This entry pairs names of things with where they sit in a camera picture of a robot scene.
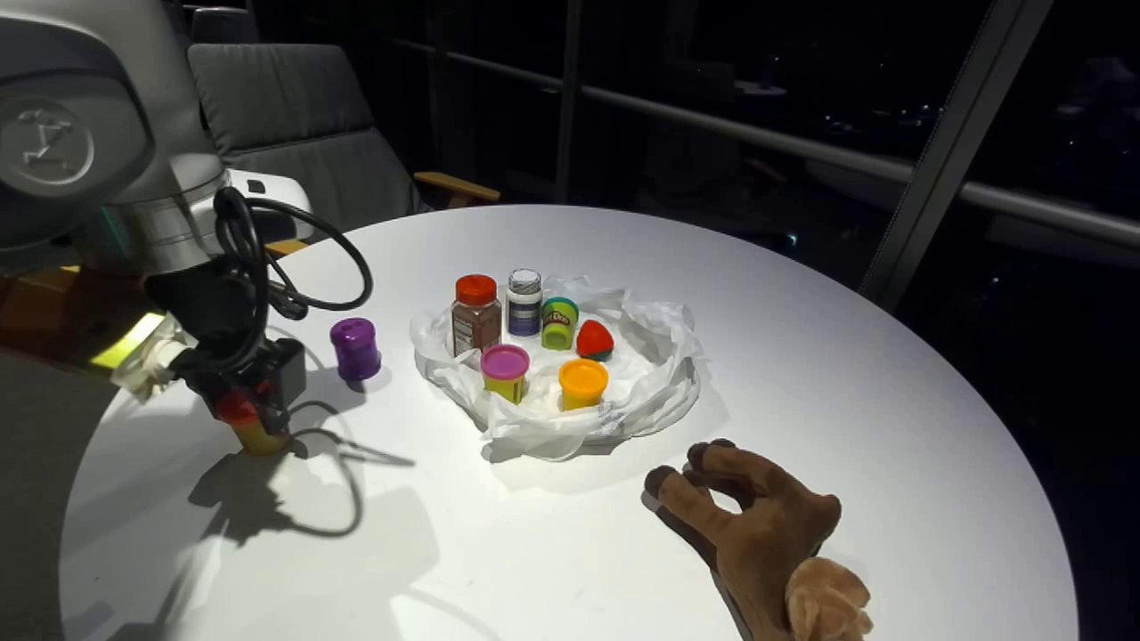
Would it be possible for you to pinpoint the red toy tomato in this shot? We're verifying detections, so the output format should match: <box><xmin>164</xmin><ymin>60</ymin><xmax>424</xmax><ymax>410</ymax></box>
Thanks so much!
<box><xmin>573</xmin><ymin>316</ymin><xmax>620</xmax><ymax>364</ymax></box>

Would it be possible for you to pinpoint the white lid pill bottle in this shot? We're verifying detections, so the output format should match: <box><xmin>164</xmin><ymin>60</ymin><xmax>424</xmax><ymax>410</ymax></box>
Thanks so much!
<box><xmin>502</xmin><ymin>267</ymin><xmax>547</xmax><ymax>340</ymax></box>

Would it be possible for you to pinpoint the grey chair with wooden armrests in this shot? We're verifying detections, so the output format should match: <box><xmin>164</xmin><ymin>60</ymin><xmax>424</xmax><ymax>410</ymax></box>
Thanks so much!
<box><xmin>186</xmin><ymin>38</ymin><xmax>507</xmax><ymax>237</ymax></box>

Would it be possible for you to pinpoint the red lid spice jar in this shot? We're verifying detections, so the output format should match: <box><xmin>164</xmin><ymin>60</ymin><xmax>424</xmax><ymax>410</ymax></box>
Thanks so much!
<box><xmin>450</xmin><ymin>270</ymin><xmax>507</xmax><ymax>360</ymax></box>

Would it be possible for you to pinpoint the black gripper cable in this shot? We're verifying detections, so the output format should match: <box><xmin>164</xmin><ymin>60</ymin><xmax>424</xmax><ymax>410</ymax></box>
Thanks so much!
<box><xmin>211</xmin><ymin>187</ymin><xmax>378</xmax><ymax>327</ymax></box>

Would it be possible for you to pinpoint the yellow lid dough tub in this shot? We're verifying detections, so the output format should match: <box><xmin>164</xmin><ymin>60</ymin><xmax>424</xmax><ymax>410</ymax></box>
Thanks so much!
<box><xmin>554</xmin><ymin>358</ymin><xmax>614</xmax><ymax>412</ymax></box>

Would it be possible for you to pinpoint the metal railing post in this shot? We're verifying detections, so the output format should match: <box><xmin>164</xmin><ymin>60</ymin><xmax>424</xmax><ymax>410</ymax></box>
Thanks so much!
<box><xmin>861</xmin><ymin>0</ymin><xmax>1057</xmax><ymax>309</ymax></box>

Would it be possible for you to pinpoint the green lid dough tub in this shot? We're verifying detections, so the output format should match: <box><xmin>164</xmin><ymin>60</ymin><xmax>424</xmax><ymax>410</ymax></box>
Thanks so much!
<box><xmin>537</xmin><ymin>294</ymin><xmax>585</xmax><ymax>352</ymax></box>

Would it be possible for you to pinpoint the metal railing bar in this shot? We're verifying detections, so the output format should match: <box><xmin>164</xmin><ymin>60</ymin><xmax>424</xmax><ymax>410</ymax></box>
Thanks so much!
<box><xmin>378</xmin><ymin>34</ymin><xmax>1140</xmax><ymax>248</ymax></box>

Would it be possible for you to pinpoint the purple plastic cup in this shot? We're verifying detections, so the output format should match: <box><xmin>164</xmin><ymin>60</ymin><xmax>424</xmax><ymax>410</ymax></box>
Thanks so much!
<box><xmin>326</xmin><ymin>314</ymin><xmax>386</xmax><ymax>387</ymax></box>

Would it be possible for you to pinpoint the white plastic bag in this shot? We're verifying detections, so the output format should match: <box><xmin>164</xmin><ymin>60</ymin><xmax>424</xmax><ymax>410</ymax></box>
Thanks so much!
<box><xmin>408</xmin><ymin>282</ymin><xmax>705</xmax><ymax>466</ymax></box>

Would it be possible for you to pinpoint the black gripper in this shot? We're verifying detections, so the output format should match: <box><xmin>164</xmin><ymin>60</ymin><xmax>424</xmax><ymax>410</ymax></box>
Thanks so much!
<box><xmin>144</xmin><ymin>259</ymin><xmax>310</xmax><ymax>441</ymax></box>

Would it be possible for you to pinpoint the brown plush toy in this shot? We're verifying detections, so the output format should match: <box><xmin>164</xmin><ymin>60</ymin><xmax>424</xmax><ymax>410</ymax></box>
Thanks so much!
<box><xmin>636</xmin><ymin>436</ymin><xmax>876</xmax><ymax>641</ymax></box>

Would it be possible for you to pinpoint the magenta lid dough tub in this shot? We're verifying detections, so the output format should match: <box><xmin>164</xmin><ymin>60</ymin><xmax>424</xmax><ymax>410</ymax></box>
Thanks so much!
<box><xmin>478</xmin><ymin>342</ymin><xmax>534</xmax><ymax>406</ymax></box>

